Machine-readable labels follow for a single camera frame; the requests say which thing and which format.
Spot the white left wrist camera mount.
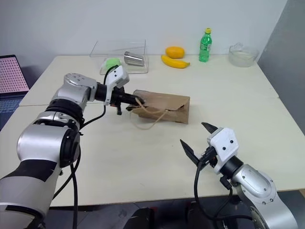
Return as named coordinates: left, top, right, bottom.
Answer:
left=104, top=64, right=130, bottom=106

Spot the open laptop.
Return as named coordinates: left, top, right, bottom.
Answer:
left=0, top=54, right=31, bottom=132

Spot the dark rounded shape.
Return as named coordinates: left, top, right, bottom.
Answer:
left=124, top=207, right=156, bottom=229

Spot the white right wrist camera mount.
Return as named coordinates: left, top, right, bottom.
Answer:
left=206, top=127, right=240, bottom=175

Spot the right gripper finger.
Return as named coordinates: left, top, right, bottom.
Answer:
left=180, top=139, right=203, bottom=166
left=201, top=122, right=219, bottom=135

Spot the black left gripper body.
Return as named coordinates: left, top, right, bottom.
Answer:
left=110, top=86, right=134, bottom=116

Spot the clear glass bowl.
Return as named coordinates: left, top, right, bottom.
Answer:
left=229, top=42, right=260, bottom=68

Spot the clear plastic box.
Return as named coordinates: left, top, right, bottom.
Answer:
left=90, top=39, right=150, bottom=75

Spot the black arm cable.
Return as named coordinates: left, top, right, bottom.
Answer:
left=53, top=64, right=121, bottom=229
left=193, top=147, right=254, bottom=221

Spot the orange mango fruit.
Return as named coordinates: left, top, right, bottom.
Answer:
left=165, top=46, right=186, bottom=59

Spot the yellow banana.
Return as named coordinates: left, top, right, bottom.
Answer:
left=161, top=54, right=191, bottom=69

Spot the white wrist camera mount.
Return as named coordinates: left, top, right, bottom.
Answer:
left=206, top=127, right=240, bottom=175
left=104, top=64, right=130, bottom=106

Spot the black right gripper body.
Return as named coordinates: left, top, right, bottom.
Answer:
left=198, top=146, right=218, bottom=168

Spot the green plastic bottle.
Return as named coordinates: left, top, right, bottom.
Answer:
left=198, top=28, right=213, bottom=63

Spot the silver metal cup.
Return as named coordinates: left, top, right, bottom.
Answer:
left=123, top=51, right=146, bottom=67

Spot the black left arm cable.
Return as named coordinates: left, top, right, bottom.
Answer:
left=53, top=64, right=121, bottom=229

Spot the green soft item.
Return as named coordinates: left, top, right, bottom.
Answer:
left=101, top=58, right=122, bottom=71

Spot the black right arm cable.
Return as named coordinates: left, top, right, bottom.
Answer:
left=193, top=147, right=254, bottom=221

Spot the brown paper bag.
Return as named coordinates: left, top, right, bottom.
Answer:
left=130, top=89, right=191, bottom=131

